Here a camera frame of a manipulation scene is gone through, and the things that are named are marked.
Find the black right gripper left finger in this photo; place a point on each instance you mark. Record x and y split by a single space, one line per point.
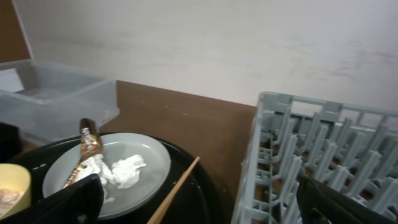
79 203

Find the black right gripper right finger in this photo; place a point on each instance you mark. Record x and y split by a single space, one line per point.
319 203

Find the white tissue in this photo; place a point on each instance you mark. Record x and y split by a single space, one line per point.
123 174

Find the gold candy wrapper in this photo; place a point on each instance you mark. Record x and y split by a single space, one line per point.
91 145

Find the yellow bowl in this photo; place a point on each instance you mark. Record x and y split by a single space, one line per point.
15 189

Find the grey plate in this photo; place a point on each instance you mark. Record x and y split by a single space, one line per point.
118 146

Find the wooden chopstick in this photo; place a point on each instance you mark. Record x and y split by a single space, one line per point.
158 215

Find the grey dishwasher rack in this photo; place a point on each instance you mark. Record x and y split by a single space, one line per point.
352 149

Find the clear plastic waste bin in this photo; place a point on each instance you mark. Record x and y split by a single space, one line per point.
47 101

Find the round black tray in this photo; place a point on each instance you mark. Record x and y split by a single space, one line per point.
197 200

